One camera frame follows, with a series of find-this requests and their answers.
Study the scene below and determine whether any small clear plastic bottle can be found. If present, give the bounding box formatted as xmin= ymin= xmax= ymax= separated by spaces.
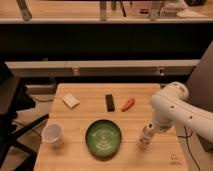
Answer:
xmin=138 ymin=123 xmax=155 ymax=149

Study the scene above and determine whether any black cable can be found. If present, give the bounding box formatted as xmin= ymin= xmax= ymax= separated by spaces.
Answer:
xmin=176 ymin=125 xmax=202 ymax=171

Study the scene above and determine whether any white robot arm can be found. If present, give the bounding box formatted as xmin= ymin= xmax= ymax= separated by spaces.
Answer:
xmin=150 ymin=82 xmax=213 ymax=143

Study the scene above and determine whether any green round plate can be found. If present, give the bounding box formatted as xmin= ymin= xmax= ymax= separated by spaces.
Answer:
xmin=85 ymin=119 xmax=122 ymax=158

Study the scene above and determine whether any white sponge block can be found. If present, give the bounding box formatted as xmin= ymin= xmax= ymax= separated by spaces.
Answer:
xmin=63 ymin=94 xmax=79 ymax=109

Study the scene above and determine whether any black rectangular bar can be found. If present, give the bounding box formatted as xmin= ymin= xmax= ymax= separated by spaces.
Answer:
xmin=105 ymin=94 xmax=115 ymax=112

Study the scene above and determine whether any white plastic cup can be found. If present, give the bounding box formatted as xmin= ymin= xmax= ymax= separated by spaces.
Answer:
xmin=42 ymin=123 xmax=63 ymax=148

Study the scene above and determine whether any grey metal rail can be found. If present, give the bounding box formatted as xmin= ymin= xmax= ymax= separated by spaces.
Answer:
xmin=7 ymin=59 xmax=199 ymax=77

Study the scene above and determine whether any wooden shelf with items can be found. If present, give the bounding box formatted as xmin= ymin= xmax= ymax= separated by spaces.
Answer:
xmin=0 ymin=0 xmax=213 ymax=23

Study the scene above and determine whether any orange carrot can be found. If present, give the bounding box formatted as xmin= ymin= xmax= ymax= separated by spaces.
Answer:
xmin=121 ymin=98 xmax=135 ymax=112

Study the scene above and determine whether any black office chair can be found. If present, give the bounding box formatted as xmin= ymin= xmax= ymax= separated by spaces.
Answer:
xmin=0 ymin=61 xmax=49 ymax=171

